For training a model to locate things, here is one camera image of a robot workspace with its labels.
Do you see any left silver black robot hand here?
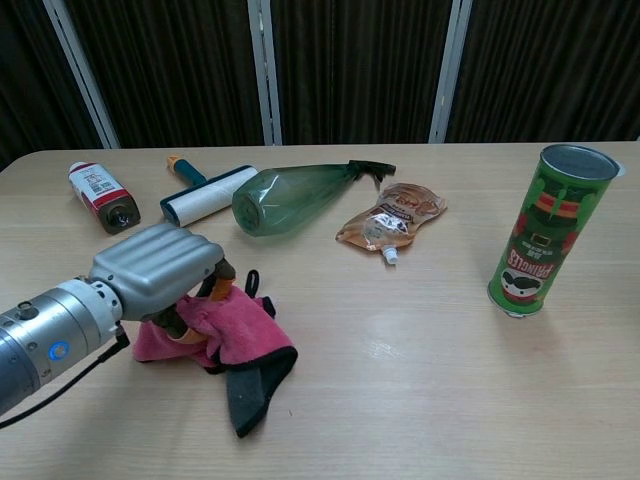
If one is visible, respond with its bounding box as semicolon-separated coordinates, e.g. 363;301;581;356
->
87;222;237;346

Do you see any pink and grey cloth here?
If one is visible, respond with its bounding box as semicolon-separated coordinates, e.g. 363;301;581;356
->
131;269;299;440

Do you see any red white drink bottle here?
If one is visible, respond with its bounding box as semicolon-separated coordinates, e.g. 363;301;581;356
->
67;160;142;235

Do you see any green plastic spray bottle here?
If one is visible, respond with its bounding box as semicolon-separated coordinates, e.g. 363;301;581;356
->
230;159;398;243

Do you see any orange spouted refill pouch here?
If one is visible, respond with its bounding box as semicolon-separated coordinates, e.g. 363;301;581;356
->
335;181;448;268

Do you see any dark folding screen partition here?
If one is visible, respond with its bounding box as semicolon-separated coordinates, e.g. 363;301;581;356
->
0;0;640;171

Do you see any green Pringles can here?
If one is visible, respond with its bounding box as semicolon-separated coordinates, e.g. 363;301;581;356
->
487;144;626;319

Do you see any blue handled lint roller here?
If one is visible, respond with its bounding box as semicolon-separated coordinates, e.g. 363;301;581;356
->
159;154;260;224

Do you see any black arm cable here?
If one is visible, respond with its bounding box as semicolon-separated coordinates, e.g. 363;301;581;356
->
0;327;132;429

